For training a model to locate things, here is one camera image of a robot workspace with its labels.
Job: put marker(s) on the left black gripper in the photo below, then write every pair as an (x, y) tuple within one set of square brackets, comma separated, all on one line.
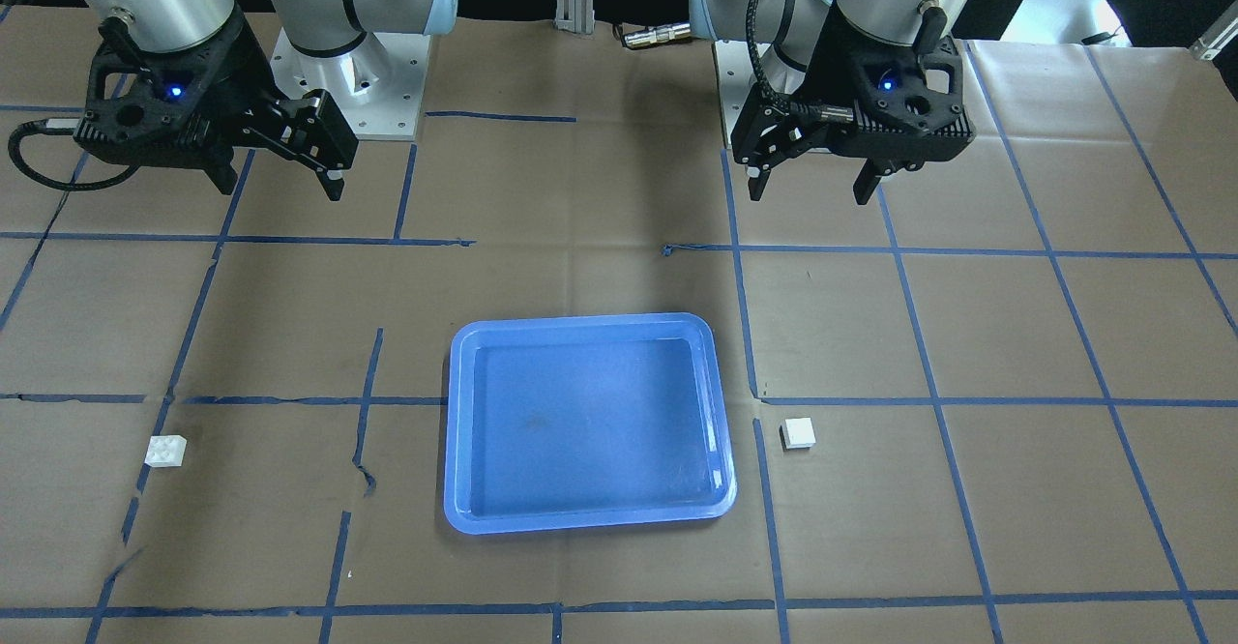
[(830, 72)]

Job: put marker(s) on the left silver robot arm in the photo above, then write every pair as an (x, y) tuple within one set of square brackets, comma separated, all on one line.
[(781, 34)]

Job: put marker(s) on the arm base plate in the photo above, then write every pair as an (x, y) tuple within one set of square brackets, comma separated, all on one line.
[(734, 80), (378, 85)]

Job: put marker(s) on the plain white block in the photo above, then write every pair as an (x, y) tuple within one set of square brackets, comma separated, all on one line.
[(797, 434)]

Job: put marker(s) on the metal cylinder connector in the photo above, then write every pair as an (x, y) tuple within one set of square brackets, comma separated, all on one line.
[(657, 36)]

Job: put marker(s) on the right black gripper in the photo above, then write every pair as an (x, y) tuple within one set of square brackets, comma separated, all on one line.
[(244, 78)]

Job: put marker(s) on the white block with studs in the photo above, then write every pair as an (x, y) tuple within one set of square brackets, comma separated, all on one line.
[(165, 451)]

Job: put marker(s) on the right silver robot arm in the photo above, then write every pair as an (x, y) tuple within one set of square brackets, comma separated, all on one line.
[(46, 151)]

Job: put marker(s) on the blue plastic tray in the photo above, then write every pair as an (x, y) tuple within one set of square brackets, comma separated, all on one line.
[(585, 422)]

